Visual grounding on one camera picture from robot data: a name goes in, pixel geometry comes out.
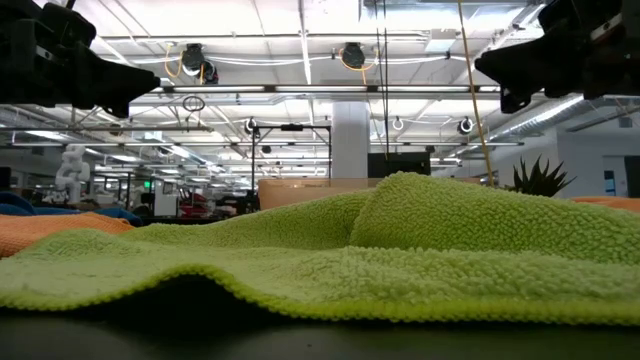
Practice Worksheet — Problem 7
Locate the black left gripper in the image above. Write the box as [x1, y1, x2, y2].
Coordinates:
[0, 0, 162, 120]

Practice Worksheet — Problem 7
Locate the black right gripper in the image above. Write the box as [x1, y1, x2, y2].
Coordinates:
[473, 0, 640, 115]

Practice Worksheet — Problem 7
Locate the blue microfiber towel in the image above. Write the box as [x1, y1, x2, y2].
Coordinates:
[0, 191, 145, 228]

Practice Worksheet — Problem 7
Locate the green microfiber towel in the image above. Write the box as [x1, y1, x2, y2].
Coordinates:
[0, 171, 640, 327]

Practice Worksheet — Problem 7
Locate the tan plastic basket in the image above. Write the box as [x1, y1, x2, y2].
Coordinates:
[257, 177, 482, 211]

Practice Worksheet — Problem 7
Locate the potted succulent plant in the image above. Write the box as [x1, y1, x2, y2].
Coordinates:
[503, 155, 577, 199]

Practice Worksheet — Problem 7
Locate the white cabinet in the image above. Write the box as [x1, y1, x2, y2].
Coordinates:
[153, 179, 179, 217]

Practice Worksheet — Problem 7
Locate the red machine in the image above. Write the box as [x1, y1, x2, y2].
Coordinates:
[178, 188, 212, 219]

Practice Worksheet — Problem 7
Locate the dark door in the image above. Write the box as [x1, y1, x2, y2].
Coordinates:
[624, 155, 640, 199]

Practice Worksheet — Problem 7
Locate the white round column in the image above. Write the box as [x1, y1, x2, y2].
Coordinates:
[331, 101, 371, 180]

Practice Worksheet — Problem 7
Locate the long ceiling light bar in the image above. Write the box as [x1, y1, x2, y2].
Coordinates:
[159, 83, 501, 95]

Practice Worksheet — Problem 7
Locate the yellow power cable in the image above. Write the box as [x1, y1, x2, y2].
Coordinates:
[456, 0, 496, 188]

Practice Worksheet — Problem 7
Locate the coiled black cable loop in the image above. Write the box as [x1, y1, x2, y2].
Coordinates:
[181, 94, 207, 113]

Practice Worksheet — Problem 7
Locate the black ceiling cable reel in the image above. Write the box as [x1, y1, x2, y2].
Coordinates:
[341, 41, 367, 71]
[179, 42, 220, 86]

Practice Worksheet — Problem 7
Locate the black power cable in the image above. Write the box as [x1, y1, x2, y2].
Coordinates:
[373, 0, 390, 161]

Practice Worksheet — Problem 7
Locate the black metal frame stand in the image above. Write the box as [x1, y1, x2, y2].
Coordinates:
[251, 123, 333, 194]

